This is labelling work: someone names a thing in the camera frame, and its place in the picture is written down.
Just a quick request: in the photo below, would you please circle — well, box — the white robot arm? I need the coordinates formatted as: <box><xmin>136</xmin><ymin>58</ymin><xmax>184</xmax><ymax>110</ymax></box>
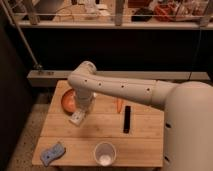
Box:
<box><xmin>68</xmin><ymin>61</ymin><xmax>213</xmax><ymax>171</ymax></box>

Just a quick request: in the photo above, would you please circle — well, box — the orange ceramic bowl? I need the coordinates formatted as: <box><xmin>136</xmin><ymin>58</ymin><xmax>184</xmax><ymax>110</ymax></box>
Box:
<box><xmin>61</xmin><ymin>89</ymin><xmax>76</xmax><ymax>114</ymax></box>

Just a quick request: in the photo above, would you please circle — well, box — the clear plastic cup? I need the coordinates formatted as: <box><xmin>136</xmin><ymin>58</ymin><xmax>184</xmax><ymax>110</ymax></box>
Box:
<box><xmin>93</xmin><ymin>142</ymin><xmax>117</xmax><ymax>167</ymax></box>

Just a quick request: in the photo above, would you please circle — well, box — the upper cluttered shelf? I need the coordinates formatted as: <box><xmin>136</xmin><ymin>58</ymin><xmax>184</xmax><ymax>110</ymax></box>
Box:
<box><xmin>1</xmin><ymin>0</ymin><xmax>213</xmax><ymax>29</ymax></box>

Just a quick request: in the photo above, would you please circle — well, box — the blue sponge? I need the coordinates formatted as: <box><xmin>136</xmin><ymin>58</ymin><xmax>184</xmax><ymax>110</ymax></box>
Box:
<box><xmin>40</xmin><ymin>142</ymin><xmax>66</xmax><ymax>167</ymax></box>

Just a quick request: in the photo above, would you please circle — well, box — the black cable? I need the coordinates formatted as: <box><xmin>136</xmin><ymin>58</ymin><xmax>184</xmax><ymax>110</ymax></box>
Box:
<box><xmin>184</xmin><ymin>26</ymin><xmax>203</xmax><ymax>84</ymax></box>

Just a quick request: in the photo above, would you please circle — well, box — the orange carrot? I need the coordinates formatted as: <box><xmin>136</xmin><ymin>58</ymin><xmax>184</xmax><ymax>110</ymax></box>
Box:
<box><xmin>116</xmin><ymin>98</ymin><xmax>123</xmax><ymax>114</ymax></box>

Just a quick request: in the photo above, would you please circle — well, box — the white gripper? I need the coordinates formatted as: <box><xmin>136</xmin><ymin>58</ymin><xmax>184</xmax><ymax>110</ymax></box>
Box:
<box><xmin>75</xmin><ymin>90</ymin><xmax>94</xmax><ymax>110</ymax></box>

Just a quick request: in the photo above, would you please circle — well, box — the metal stand pole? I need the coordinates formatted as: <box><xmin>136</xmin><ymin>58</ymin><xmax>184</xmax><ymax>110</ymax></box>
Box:
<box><xmin>2</xmin><ymin>0</ymin><xmax>55</xmax><ymax>76</ymax></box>

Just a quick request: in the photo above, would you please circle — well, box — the wooden table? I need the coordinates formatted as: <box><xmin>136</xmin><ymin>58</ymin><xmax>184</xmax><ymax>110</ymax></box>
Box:
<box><xmin>32</xmin><ymin>80</ymin><xmax>164</xmax><ymax>167</ymax></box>

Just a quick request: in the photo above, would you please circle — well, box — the white shelf ledge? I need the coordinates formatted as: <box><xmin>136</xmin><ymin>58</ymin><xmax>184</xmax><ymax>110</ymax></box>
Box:
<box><xmin>27</xmin><ymin>70</ymin><xmax>211</xmax><ymax>87</ymax></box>

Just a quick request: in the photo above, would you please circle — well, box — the black remote bar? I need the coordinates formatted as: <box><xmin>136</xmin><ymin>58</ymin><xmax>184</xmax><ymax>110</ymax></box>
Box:
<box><xmin>123</xmin><ymin>106</ymin><xmax>131</xmax><ymax>134</ymax></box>

